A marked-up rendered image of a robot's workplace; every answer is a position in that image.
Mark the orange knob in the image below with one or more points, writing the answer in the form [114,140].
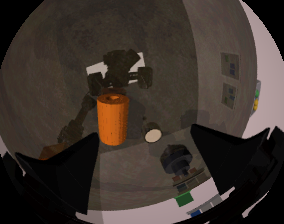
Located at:
[112,118]

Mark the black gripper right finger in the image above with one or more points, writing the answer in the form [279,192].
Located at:
[226,156]

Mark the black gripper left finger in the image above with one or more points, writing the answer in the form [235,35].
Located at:
[67,174]

